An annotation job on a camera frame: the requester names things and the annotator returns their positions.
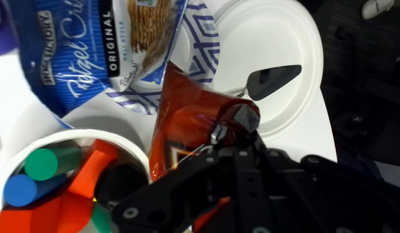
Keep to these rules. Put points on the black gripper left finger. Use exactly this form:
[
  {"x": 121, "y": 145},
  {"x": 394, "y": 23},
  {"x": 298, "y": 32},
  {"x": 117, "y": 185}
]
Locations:
[{"x": 178, "y": 189}]

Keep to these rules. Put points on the blue patterned paper plate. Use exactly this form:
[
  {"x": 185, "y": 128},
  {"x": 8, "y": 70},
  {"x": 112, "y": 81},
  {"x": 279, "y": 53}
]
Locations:
[{"x": 204, "y": 42}]

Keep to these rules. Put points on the white bowl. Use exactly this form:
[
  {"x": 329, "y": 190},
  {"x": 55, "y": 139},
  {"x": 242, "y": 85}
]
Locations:
[{"x": 113, "y": 138}]

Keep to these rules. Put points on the red Doritos chip bag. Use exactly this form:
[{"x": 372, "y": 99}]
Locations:
[{"x": 187, "y": 116}]

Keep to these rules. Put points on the blue pretzel crisps bag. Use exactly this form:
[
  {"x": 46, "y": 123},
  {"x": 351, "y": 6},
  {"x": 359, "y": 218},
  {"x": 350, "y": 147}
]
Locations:
[{"x": 70, "y": 51}]

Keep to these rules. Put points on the red toy block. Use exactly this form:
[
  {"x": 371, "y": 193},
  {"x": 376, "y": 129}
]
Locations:
[{"x": 44, "y": 217}]

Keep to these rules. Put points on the blue toy cylinder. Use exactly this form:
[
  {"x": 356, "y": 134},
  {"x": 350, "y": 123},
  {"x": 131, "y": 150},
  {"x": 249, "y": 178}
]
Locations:
[{"x": 25, "y": 189}]

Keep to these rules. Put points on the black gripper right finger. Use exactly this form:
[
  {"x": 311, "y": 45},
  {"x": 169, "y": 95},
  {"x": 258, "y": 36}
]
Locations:
[{"x": 294, "y": 185}]

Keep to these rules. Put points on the green toy cylinder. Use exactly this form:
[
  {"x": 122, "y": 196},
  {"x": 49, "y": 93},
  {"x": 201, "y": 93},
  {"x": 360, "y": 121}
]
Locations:
[{"x": 48, "y": 161}]

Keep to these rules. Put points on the plain white plate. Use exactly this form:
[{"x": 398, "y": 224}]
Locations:
[{"x": 268, "y": 39}]

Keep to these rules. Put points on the orange toy block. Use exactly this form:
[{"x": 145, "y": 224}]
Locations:
[{"x": 91, "y": 168}]

